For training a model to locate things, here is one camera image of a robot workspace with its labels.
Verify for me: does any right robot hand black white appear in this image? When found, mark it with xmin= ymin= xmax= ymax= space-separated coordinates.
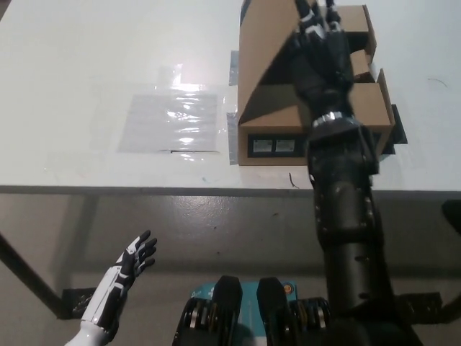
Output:
xmin=286 ymin=0 xmax=357 ymax=125

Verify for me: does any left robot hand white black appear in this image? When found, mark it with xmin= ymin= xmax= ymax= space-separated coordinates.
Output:
xmin=79 ymin=230 xmax=158 ymax=329

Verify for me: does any brown cardboard storage box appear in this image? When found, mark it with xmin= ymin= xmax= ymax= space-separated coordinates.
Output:
xmin=237 ymin=0 xmax=396 ymax=167

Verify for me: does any black table foot plate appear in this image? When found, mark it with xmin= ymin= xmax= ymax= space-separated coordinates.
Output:
xmin=393 ymin=288 xmax=461 ymax=320
xmin=61 ymin=287 xmax=99 ymax=321

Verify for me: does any black table leg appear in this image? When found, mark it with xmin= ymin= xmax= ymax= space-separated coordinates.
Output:
xmin=0 ymin=230 xmax=71 ymax=321
xmin=441 ymin=199 xmax=461 ymax=236

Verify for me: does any short grey tape strip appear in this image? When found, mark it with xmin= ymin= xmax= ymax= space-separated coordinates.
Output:
xmin=228 ymin=50 xmax=241 ymax=87

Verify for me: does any long grey tape strip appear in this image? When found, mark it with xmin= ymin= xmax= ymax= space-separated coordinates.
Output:
xmin=225 ymin=111 xmax=241 ymax=166

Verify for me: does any clear plastic film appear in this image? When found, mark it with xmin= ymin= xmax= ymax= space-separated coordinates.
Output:
xmin=45 ymin=64 xmax=241 ymax=174

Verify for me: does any clear plastic bag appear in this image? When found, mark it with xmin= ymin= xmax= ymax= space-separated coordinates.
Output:
xmin=120 ymin=94 xmax=220 ymax=155

